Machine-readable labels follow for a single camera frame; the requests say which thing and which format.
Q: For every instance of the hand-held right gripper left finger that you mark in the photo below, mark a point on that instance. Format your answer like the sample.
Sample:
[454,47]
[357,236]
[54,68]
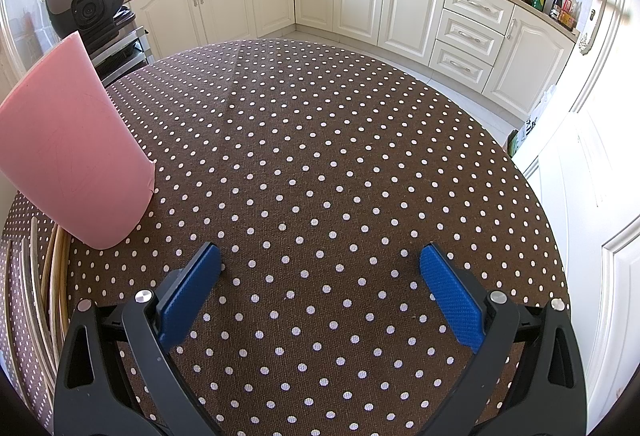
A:
[192,293]

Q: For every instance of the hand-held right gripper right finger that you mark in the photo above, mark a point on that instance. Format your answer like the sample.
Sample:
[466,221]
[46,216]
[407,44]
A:
[450,296]

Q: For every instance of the bunch of wooden chopsticks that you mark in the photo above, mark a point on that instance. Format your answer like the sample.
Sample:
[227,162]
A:
[56,266]

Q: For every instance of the pink cup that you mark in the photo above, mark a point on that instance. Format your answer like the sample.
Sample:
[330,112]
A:
[65,140]

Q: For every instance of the white door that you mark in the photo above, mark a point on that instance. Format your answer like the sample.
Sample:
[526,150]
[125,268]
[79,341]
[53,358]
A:
[600,216]

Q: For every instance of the green and white cardboard box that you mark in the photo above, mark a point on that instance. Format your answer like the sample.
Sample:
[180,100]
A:
[530,125]

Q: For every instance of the round polka-dot table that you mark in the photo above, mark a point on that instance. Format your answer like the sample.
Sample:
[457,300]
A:
[325,140]

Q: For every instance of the red labelled bottle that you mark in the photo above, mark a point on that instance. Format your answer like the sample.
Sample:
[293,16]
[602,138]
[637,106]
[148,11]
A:
[569,13]

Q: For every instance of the cream lower kitchen cabinets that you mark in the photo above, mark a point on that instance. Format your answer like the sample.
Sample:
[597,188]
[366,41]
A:
[360,0]

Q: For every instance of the dark sauce bottle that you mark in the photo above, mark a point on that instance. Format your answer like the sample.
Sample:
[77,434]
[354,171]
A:
[557,5]

